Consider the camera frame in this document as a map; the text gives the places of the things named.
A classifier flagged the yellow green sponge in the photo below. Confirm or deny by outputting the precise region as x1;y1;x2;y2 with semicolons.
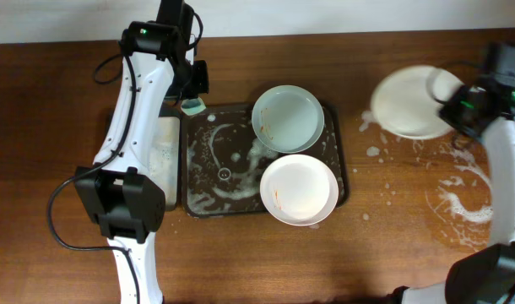
181;97;206;116

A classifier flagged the white plate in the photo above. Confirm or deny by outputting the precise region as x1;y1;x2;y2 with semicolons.
371;65;463;140
260;155;339;226

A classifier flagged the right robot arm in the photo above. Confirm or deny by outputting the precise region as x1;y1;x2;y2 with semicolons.
388;42;515;303

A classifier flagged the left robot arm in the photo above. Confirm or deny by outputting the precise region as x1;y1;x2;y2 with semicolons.
73;0;209;303

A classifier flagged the black soapy water tray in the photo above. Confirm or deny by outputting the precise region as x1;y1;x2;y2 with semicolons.
100;103;182;212

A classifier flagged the dark brown serving tray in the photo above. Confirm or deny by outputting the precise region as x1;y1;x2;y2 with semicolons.
181;102;350;219

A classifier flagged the pale blue plate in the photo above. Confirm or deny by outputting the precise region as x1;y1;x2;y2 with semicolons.
251;85;325;154

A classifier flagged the white plate front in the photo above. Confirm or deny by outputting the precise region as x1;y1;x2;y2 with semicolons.
260;155;339;226

